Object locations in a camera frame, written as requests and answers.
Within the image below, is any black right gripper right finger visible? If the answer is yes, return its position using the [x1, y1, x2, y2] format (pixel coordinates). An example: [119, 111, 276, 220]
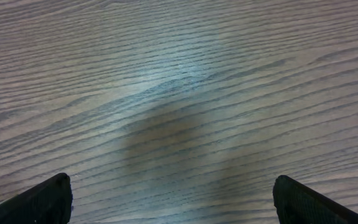
[273, 175, 358, 224]

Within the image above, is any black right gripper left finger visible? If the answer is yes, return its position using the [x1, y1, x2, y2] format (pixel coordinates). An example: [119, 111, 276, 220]
[0, 173, 73, 224]

